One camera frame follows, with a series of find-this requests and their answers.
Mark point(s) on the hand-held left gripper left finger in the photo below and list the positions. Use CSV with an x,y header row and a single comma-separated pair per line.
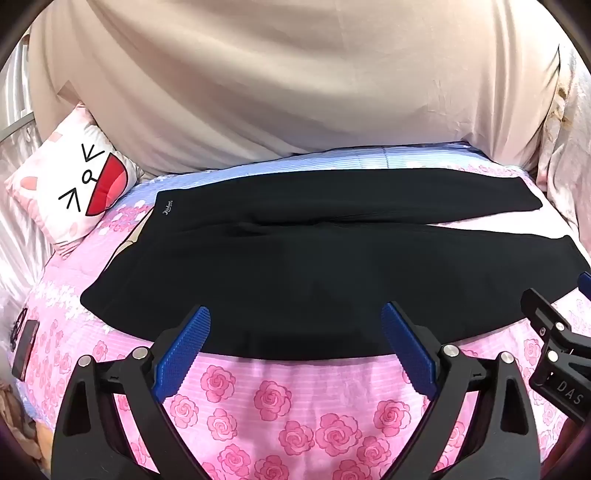
x,y
182,350

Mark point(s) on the metal bed rail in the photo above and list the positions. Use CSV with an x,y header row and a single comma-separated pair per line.
x,y
18,125

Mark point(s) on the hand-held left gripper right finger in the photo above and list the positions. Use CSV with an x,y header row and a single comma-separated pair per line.
x,y
408,344

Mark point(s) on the beige curtain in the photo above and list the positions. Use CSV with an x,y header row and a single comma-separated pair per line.
x,y
277,69

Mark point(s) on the pink rose print blanket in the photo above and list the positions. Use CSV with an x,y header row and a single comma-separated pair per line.
x,y
286,406

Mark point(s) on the pale floral cloth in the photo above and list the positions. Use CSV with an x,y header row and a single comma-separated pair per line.
x,y
570,175

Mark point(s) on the shiny pink satin cloth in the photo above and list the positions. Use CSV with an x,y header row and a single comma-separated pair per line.
x,y
21,258

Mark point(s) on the cartoon face pillow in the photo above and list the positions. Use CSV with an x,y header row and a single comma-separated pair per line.
x,y
69,184

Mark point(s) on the black pants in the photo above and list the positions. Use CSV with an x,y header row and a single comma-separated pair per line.
x,y
300,277

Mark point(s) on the dark flat device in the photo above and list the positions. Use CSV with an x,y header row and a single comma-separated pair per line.
x,y
25,350

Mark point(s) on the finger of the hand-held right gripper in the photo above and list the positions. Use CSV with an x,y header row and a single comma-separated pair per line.
x,y
585,282
547,318

